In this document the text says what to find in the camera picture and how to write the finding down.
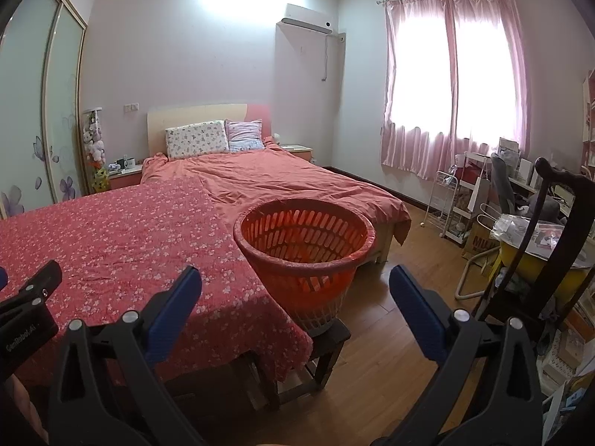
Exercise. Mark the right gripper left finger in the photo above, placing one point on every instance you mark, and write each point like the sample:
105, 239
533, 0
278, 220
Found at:
106, 391

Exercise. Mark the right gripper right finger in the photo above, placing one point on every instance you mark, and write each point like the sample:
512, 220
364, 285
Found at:
506, 406

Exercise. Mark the person left hand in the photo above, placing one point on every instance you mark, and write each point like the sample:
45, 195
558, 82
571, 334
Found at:
20, 398

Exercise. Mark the red floral tablecloth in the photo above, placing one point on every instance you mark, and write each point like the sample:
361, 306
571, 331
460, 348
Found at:
118, 248

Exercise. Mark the yellow round tub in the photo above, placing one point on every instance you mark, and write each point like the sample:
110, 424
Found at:
530, 267

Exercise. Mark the dark wooden stool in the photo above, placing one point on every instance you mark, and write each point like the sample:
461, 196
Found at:
289, 362

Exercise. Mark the left pink nightstand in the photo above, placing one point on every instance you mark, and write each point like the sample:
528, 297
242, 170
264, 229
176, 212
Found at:
126, 177

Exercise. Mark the pink nightstand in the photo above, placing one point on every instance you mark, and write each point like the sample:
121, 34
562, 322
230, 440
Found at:
304, 152
126, 177

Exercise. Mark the hanging plush toy organizer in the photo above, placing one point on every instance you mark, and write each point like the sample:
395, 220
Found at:
94, 151

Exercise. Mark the dark wooden chair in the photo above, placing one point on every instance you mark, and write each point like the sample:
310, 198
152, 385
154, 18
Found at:
545, 267

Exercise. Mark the cluttered desk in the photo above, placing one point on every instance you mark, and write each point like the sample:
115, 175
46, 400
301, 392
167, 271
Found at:
514, 183

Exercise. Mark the red plastic laundry basket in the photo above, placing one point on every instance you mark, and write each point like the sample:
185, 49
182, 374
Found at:
305, 252

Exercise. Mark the beige pink headboard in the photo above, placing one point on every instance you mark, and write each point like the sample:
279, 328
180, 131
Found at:
157, 121

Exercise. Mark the bed with salmon duvet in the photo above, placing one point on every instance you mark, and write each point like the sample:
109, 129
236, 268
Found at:
237, 181

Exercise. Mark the floral white pillow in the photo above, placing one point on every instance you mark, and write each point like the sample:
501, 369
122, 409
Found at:
196, 139

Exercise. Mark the sliding wardrobe with flowers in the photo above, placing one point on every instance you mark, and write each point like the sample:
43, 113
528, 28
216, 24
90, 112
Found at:
41, 147

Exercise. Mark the bookshelf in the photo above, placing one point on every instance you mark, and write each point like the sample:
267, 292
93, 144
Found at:
588, 133

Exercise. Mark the pink striped pillow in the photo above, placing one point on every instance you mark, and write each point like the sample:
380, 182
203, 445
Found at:
244, 136

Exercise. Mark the right pink nightstand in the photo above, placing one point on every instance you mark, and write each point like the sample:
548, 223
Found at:
304, 152

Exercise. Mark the pink window curtain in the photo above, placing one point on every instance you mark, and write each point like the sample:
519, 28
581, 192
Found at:
456, 81

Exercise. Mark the white wire trolley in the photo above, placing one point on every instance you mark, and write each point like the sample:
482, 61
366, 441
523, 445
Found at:
441, 202

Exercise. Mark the white wall air conditioner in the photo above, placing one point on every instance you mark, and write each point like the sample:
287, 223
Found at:
308, 19

